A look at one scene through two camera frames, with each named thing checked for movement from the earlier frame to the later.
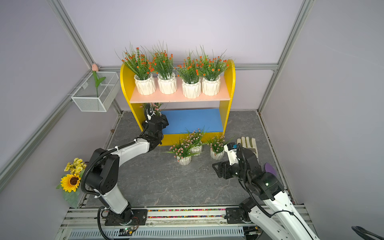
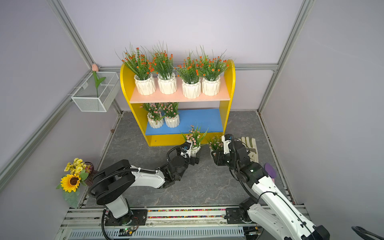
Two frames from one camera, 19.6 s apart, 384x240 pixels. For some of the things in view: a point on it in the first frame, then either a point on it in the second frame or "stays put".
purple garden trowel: [268, 168] stays put
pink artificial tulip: [95, 69] stays put
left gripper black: [164, 121] to [194, 160]
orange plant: [163, 62] stays put
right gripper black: [221, 165] to [218, 158]
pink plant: [181, 151] to [172, 117]
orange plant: [190, 72] stays put
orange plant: [210, 70] stays put
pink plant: [216, 144] stays put
